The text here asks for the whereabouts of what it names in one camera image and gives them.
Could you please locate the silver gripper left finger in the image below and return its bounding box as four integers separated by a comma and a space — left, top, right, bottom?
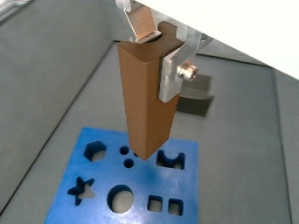
116, 0, 163, 44

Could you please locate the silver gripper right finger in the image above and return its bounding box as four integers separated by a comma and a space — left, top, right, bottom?
158, 24, 212, 102

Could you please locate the brown arch prism block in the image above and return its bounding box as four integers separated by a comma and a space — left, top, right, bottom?
117, 22, 183, 160

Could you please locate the blue shape sorting board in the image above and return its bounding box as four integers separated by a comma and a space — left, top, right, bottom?
44, 128, 199, 224

